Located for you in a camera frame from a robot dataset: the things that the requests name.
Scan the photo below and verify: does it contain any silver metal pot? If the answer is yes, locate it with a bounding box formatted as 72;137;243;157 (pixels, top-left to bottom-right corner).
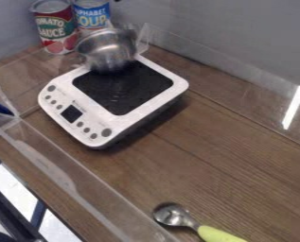
76;28;137;73

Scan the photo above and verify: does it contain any white and black stove top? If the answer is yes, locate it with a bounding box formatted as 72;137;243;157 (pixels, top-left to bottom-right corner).
38;55;190;149

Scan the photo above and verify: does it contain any clear acrylic barrier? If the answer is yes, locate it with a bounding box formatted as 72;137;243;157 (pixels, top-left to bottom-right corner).
0;26;300;242

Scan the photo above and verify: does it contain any alphabet soup can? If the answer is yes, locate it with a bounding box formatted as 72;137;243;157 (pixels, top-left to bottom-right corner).
73;0;111;30

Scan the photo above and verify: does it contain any tomato sauce can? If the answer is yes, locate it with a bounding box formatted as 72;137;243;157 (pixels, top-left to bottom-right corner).
30;0;79;55

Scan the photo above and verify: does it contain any spoon with green handle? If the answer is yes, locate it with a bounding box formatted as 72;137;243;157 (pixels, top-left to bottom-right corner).
152;202;248;242

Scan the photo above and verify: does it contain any blue chair frame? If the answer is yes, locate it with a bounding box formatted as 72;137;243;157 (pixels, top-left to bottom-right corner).
0;104;49;242

